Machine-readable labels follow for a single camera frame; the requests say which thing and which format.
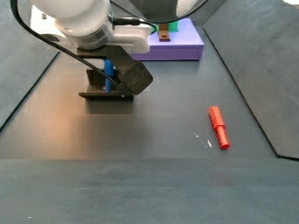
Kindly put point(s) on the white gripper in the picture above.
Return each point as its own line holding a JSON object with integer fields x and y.
{"x": 86, "y": 31}

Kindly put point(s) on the blue peg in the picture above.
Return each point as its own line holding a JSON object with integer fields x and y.
{"x": 109, "y": 71}

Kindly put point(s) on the black fixture stand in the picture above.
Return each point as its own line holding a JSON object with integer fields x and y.
{"x": 97, "y": 90}

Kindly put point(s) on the green U-shaped block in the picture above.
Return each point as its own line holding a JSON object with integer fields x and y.
{"x": 172, "y": 27}

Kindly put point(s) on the purple base block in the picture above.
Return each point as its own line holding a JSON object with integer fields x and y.
{"x": 185, "y": 47}

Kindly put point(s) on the red peg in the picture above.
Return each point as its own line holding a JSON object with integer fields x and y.
{"x": 220, "y": 127}

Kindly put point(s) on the brown L-shaped bracket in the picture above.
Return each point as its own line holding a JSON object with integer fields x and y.
{"x": 164, "y": 33}

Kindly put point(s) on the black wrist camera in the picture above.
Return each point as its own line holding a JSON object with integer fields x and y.
{"x": 134, "y": 76}

